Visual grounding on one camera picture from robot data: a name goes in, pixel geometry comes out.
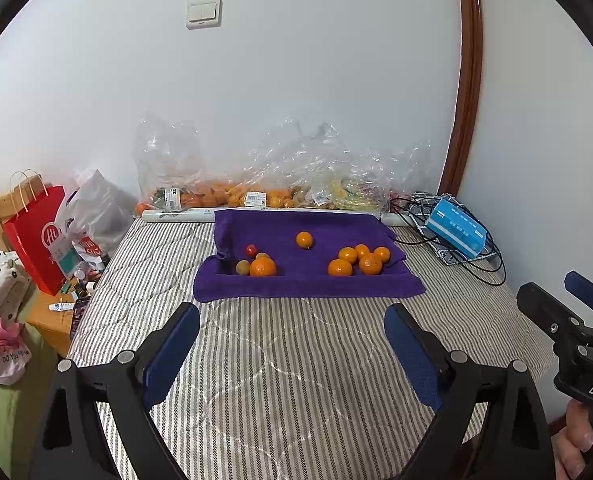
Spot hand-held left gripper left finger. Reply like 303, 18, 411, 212
29, 301, 201, 480

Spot black cable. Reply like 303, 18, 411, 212
386, 192, 506, 286

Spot white paper roll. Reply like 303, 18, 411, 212
142, 208, 417, 227

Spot clear bag of yellow fruit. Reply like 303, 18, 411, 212
296, 120, 382, 211

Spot blue tissue box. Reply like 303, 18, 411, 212
425, 197, 488, 259

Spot light green blanket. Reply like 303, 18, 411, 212
0, 330, 52, 461

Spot dark booklet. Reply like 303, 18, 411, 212
69, 295, 95, 339

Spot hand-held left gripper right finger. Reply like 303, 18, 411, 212
383, 302, 557, 480

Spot red paper bag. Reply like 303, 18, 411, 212
3, 171, 84, 297

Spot brown wooden door frame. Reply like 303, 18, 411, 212
439, 0, 484, 196

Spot purple towel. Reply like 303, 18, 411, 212
193, 209, 426, 303

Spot clear bag of tangerines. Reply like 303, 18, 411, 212
211, 130, 302, 209

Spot white plastic bag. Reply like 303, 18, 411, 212
56, 169, 137, 271

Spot person's right hand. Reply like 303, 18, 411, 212
551, 400, 593, 480

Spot clear bag of stemmed oranges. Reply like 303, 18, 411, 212
135, 115, 212, 211

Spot clear bag of red fruit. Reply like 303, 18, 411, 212
371, 140, 434, 211

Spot wooden nightstand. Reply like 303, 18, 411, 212
26, 280, 92, 358

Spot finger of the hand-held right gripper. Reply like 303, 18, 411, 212
516, 281, 591, 350
563, 270, 593, 319

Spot white light switch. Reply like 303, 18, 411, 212
185, 0, 223, 30

